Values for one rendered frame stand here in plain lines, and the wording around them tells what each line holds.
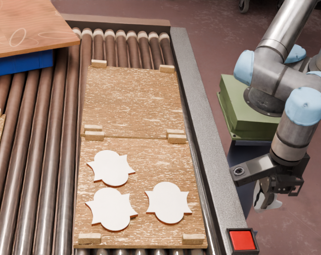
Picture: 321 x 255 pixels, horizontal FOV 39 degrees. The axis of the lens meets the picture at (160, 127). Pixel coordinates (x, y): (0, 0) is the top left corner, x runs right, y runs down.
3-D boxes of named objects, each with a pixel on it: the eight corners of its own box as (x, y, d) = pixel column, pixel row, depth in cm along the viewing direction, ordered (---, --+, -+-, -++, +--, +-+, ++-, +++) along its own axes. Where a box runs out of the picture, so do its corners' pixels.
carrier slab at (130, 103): (175, 74, 181) (176, 71, 180) (185, 143, 150) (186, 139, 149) (88, 68, 177) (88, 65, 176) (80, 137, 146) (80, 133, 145)
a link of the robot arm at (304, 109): (333, 92, 93) (324, 113, 87) (315, 132, 100) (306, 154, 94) (296, 78, 95) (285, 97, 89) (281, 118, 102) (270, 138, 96)
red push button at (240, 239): (248, 233, 125) (250, 230, 125) (255, 252, 121) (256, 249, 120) (228, 234, 124) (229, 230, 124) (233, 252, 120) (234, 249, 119)
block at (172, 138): (185, 140, 149) (186, 134, 147) (185, 144, 148) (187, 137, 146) (167, 139, 148) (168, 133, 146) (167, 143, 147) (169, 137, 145)
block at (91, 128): (102, 131, 147) (102, 124, 146) (102, 134, 146) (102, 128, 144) (84, 130, 147) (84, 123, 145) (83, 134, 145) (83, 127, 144)
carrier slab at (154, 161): (187, 143, 150) (188, 140, 149) (207, 248, 119) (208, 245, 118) (81, 140, 145) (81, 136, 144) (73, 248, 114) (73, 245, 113)
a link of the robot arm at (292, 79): (293, 57, 105) (280, 78, 97) (340, 76, 102) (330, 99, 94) (282, 84, 110) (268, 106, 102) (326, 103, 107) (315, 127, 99)
